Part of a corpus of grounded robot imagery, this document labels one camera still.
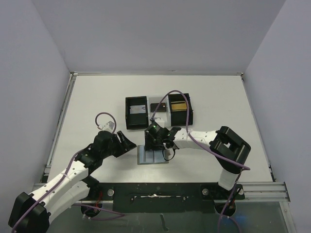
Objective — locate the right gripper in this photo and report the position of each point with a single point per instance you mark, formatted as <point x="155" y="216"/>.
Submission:
<point x="150" y="142"/>

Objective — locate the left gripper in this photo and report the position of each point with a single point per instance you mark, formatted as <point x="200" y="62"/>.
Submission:
<point x="128" y="146"/>

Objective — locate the grey card holder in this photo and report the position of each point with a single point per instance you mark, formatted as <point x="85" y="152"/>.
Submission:
<point x="150" y="157"/>

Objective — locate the black white sorting tray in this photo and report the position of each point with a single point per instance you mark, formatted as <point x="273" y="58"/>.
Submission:
<point x="171" y="111"/>

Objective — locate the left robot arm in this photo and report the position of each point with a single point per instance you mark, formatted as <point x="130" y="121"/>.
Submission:
<point x="33" y="213"/>

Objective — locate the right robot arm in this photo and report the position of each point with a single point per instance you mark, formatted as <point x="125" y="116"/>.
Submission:
<point x="230" y="150"/>

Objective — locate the black card in tray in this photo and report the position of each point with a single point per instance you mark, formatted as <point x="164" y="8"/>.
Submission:
<point x="155" y="107"/>

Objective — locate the gold card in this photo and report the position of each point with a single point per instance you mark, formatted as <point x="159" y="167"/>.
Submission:
<point x="178" y="106"/>

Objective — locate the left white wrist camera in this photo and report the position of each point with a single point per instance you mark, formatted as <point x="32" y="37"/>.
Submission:
<point x="109" y="127"/>

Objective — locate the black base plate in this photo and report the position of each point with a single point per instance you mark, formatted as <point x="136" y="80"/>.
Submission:
<point x="163" y="197"/>

